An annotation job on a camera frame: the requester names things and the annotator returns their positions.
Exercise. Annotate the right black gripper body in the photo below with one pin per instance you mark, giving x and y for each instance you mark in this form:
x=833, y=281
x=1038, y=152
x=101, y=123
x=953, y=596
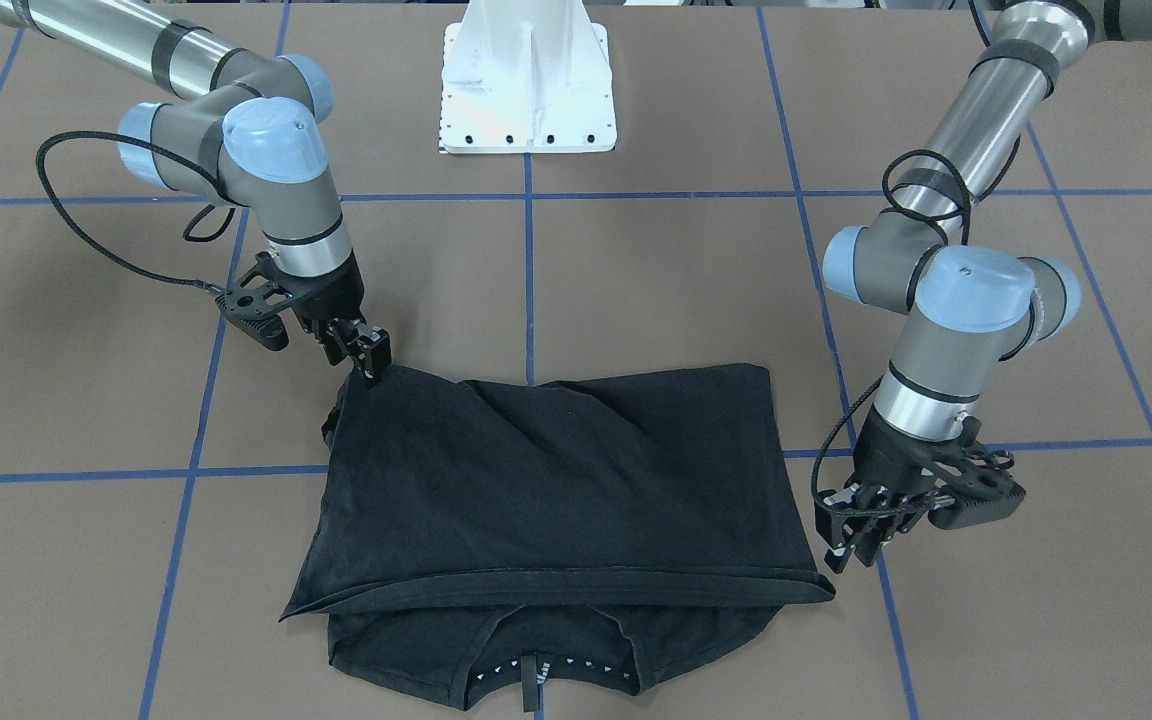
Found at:
x=338, y=296

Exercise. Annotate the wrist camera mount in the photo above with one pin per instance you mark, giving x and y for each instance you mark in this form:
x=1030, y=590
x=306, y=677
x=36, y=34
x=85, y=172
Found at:
x=254, y=303
x=975, y=484

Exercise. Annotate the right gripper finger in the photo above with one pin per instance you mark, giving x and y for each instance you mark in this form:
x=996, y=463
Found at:
x=337, y=339
x=370, y=350

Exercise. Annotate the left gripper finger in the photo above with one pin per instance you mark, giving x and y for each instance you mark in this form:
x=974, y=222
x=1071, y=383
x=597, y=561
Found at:
x=895, y=510
x=837, y=524

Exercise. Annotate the black t-shirt with logo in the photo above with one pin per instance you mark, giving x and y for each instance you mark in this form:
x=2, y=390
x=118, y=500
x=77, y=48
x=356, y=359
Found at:
x=619, y=531

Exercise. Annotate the white camera pole base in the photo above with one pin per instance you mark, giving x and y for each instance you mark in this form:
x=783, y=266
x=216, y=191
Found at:
x=526, y=77

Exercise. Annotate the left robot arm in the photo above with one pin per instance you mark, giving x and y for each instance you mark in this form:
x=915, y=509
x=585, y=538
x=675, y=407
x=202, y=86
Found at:
x=966, y=308

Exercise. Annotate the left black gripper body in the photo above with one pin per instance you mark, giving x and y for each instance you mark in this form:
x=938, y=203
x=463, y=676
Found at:
x=886, y=458

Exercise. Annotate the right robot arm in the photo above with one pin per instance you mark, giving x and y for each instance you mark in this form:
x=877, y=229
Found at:
x=243, y=132

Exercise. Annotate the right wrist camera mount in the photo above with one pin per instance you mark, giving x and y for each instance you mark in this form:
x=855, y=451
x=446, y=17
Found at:
x=254, y=303

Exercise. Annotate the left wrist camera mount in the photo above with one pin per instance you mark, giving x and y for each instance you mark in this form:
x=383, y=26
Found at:
x=975, y=484

